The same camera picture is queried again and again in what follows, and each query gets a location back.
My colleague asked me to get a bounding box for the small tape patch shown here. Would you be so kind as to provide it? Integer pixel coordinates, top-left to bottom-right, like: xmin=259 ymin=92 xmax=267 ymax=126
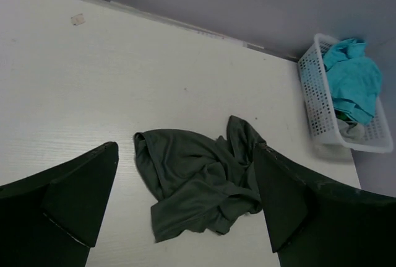
xmin=71 ymin=14 xmax=85 ymax=26

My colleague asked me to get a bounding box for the teal t shirt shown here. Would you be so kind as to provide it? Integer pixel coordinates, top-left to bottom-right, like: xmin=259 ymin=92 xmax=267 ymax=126
xmin=322 ymin=38 xmax=382 ymax=125

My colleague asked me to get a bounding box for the white perforated plastic basket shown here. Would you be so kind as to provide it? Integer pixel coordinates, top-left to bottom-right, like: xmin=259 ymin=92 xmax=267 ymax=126
xmin=298 ymin=33 xmax=394 ymax=154

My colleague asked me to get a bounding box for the dark grey t shirt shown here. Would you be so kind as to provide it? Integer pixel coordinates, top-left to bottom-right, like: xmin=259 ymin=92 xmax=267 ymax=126
xmin=133 ymin=115 xmax=264 ymax=242

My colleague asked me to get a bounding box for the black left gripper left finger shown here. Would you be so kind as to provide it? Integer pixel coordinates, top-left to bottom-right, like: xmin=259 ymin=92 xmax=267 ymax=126
xmin=1 ymin=142 xmax=119 ymax=266

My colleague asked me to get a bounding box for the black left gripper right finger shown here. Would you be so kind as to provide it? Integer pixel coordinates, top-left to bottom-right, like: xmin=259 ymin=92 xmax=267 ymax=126
xmin=254 ymin=143 xmax=395 ymax=266

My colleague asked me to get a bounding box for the grey cloth in basket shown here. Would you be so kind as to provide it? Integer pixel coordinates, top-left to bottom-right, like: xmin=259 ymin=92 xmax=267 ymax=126
xmin=337 ymin=119 xmax=365 ymax=142

